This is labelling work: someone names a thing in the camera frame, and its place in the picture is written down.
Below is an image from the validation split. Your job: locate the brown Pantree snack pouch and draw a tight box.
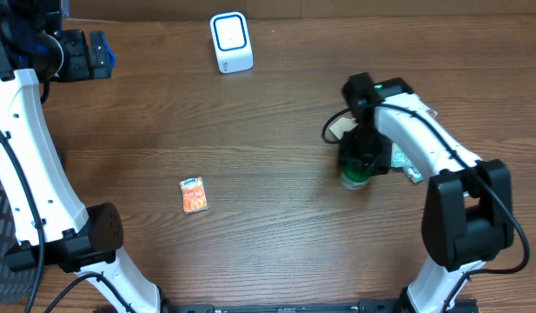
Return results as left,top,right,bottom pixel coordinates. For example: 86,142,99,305
328,109,357,140

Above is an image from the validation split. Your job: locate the green lid jar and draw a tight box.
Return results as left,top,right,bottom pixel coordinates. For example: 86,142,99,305
340,164,372,190

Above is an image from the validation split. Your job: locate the teal wet wipes pack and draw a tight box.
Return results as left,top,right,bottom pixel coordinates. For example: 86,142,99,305
391,143,413,169

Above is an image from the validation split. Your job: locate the orange Kleenex tissue pack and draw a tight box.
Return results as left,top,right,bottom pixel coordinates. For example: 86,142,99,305
180,176,208,214

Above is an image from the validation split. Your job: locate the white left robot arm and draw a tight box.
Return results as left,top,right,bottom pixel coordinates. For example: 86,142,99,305
0,1,165,312

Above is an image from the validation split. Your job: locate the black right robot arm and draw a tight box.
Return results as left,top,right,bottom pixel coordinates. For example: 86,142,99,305
337,73,516,312

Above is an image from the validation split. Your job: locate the white barcode scanner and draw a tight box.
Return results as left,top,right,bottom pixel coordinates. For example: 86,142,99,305
209,11,254,74

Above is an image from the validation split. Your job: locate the brown cardboard backdrop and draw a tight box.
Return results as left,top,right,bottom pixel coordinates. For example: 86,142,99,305
69,0,536,22

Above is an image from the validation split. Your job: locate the grey plastic mesh basket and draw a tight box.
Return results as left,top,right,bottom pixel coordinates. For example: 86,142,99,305
0,164,38,305

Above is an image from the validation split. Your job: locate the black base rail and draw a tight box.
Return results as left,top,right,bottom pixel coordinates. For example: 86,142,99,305
171,300,395,313

